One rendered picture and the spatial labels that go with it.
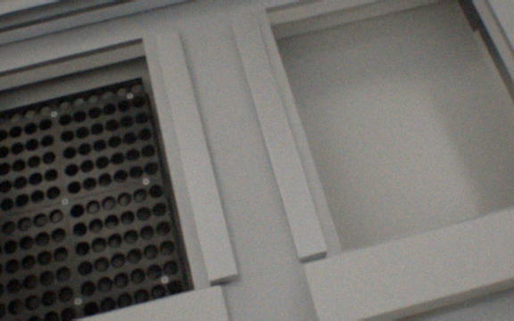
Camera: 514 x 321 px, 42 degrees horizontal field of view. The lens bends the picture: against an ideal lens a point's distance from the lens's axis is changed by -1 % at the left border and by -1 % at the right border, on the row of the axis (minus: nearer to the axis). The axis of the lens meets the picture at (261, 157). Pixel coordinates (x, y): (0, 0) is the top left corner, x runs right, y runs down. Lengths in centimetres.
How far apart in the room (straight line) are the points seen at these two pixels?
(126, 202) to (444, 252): 30
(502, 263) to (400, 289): 7
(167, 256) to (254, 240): 9
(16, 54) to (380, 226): 38
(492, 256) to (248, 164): 20
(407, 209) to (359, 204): 5
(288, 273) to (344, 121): 23
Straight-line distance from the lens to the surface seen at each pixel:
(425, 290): 48
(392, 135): 69
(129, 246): 58
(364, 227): 65
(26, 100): 76
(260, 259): 51
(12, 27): 65
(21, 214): 62
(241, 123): 56
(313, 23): 74
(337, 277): 47
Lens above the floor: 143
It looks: 64 degrees down
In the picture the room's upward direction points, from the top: 7 degrees counter-clockwise
